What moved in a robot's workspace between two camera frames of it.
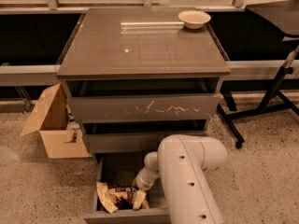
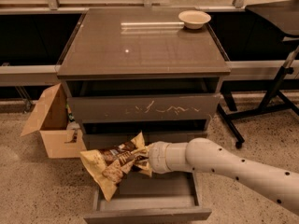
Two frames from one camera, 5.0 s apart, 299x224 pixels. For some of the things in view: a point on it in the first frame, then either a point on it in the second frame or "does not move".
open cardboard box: (51, 120) does not move
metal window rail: (236, 70) does not move
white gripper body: (141, 182) → (156, 157)
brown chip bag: (117, 196) → (110, 165)
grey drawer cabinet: (135, 77) does not move
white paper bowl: (194, 19) does not move
